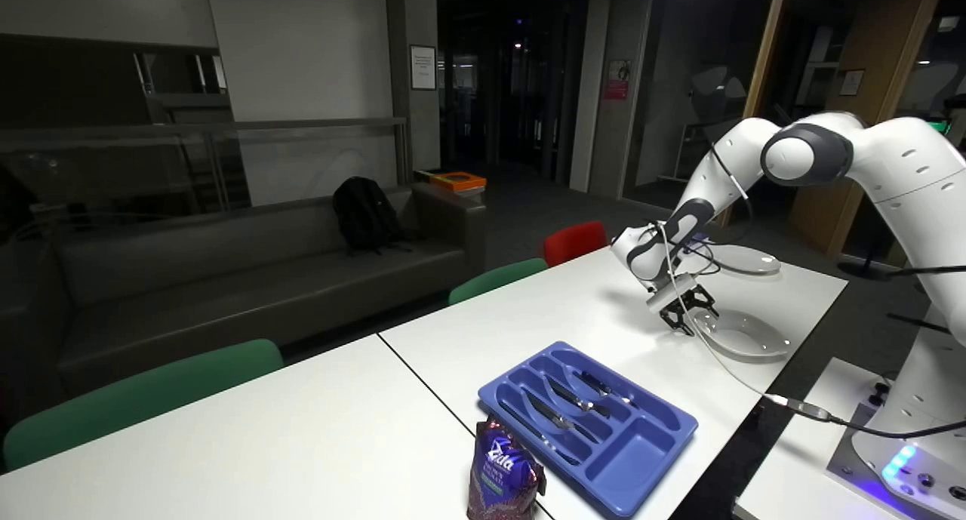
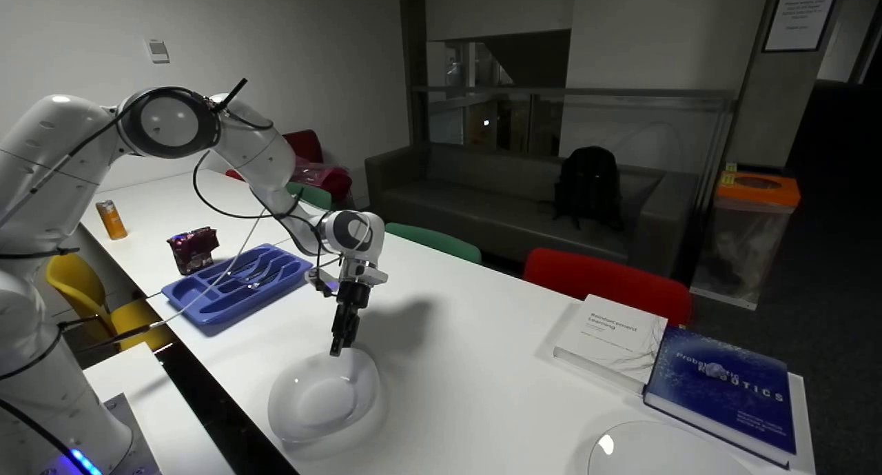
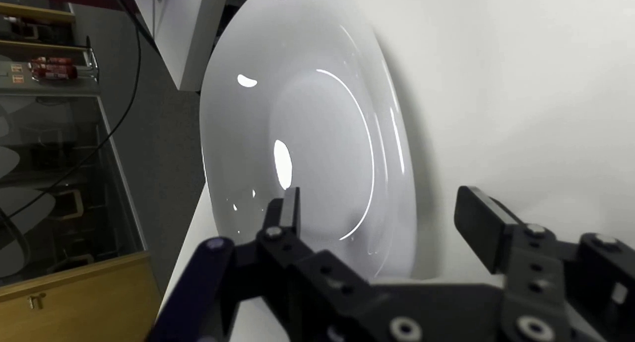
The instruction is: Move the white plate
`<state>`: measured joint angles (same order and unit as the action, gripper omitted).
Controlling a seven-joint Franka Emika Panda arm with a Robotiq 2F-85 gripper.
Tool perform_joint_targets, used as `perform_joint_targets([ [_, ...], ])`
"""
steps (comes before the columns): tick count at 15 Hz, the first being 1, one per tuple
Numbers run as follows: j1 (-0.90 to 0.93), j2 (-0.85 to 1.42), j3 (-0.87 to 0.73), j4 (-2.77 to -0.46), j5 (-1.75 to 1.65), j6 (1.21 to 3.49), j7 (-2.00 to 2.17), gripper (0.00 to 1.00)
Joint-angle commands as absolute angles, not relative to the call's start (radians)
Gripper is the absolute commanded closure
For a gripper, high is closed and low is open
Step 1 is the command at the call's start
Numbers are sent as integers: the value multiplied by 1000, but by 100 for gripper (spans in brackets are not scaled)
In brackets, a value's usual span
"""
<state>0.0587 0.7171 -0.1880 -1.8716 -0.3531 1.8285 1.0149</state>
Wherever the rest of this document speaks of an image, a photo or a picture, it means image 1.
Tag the small framed wall notice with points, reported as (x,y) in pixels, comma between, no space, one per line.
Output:
(852,82)

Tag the green chair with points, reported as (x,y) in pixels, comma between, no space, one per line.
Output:
(143,395)
(498,277)

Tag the red wall poster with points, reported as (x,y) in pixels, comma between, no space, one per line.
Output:
(617,80)

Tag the flat white plate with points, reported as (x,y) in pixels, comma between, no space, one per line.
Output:
(743,260)

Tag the red chair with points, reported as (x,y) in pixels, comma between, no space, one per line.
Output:
(575,241)

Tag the white framed wall notice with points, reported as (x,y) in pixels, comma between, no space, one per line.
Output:
(423,67)

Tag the black backpack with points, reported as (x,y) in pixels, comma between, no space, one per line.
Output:
(366,214)

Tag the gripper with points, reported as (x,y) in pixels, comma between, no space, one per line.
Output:
(688,304)

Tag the dark grey sofa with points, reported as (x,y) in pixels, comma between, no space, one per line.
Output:
(226,293)

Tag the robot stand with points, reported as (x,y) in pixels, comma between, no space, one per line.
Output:
(800,467)

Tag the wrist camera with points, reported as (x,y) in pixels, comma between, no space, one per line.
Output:
(670,291)

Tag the glass railing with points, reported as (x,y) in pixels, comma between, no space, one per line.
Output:
(151,165)

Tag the purple food packet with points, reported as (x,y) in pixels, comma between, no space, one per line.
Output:
(502,475)

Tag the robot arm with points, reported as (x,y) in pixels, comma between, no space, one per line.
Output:
(906,180)

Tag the orange box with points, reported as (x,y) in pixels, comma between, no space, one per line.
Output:
(456,180)

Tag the blue plastic cutlery tray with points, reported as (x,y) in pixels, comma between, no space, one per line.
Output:
(641,448)

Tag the deep white plate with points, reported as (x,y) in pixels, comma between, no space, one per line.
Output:
(743,336)

